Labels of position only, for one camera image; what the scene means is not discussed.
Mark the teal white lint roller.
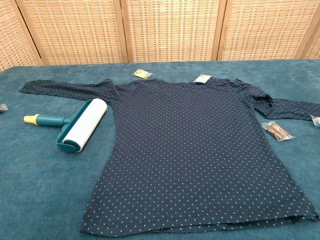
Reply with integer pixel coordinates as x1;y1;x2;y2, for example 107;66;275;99
23;98;108;153

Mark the navy polka dot shirt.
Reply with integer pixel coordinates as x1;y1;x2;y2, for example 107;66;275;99
18;77;320;235

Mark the yellow orange snack packet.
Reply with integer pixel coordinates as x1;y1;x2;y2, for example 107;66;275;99
131;69;153;80

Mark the white red snack packet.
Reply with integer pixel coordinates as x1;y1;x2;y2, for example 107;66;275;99
193;74;213;84

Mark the woven bamboo screen panel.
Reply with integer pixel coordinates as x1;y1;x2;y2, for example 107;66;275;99
16;0;130;66
217;0;320;62
294;19;320;60
0;0;42;73
113;0;227;63

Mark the clear brown snack packet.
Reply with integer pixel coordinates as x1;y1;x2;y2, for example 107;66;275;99
261;120;296;143

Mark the teal carpet table cover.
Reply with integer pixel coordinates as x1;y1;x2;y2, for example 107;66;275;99
0;58;320;240

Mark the white blue snack packet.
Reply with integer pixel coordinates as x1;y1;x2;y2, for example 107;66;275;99
309;114;320;129

